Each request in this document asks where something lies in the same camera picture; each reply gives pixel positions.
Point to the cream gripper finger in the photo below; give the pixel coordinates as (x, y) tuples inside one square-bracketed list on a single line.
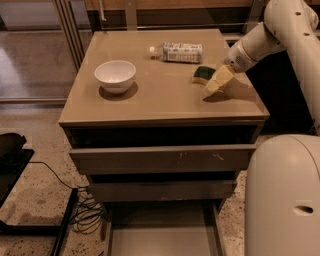
[(224, 74), (211, 87)]

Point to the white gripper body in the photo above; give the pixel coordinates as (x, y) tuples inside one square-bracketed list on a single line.
[(237, 60)]

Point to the green and yellow sponge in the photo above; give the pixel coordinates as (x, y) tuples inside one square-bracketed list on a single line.
[(203, 74)]

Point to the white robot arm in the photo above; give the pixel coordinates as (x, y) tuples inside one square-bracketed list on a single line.
[(288, 25)]

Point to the grey drawer cabinet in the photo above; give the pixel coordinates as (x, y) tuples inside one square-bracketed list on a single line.
[(163, 107)]

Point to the grey top drawer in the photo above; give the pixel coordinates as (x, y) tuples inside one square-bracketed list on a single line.
[(166, 159)]

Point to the grey drawer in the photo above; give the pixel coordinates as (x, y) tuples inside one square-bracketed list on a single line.
[(178, 228), (162, 191), (166, 159)]

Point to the grey bottom drawer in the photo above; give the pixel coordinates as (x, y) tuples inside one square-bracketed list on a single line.
[(178, 228)]

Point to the grey middle drawer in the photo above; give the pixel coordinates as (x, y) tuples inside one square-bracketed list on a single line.
[(162, 191)]

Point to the clear labelled plastic bottle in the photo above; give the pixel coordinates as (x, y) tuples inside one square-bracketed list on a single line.
[(177, 52)]

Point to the white ceramic bowl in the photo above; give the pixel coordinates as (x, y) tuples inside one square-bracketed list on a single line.
[(115, 76)]

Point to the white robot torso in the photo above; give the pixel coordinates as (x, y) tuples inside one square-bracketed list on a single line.
[(282, 199)]

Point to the metal railing frame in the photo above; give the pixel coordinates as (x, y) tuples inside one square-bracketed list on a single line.
[(238, 18)]

